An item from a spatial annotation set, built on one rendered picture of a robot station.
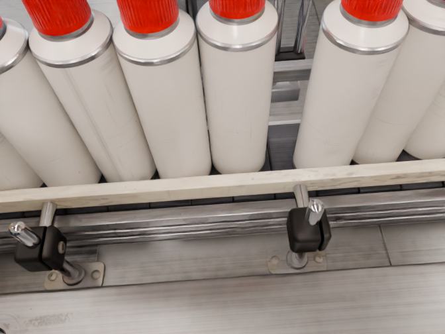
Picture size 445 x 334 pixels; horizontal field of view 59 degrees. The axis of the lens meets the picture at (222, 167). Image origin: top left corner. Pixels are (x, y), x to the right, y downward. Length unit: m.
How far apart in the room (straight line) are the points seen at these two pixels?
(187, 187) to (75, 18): 0.16
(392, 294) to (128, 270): 0.23
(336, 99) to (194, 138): 0.11
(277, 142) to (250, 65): 0.15
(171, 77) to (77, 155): 0.13
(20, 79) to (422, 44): 0.25
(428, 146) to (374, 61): 0.16
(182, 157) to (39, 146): 0.11
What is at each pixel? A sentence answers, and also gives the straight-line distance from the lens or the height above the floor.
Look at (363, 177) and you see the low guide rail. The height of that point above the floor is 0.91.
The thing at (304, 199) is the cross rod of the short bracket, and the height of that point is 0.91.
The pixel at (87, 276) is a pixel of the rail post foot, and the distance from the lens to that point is 0.41.
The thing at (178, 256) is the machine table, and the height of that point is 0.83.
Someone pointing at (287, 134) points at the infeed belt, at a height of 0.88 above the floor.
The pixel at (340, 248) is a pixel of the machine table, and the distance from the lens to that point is 0.40.
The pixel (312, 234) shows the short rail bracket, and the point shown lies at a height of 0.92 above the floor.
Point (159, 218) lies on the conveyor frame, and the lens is 0.36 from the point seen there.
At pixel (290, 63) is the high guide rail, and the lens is 0.35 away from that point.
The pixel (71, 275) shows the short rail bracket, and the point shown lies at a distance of 0.40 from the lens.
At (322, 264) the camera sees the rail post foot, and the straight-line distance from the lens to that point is 0.39.
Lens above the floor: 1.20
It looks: 58 degrees down
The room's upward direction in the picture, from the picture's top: 4 degrees counter-clockwise
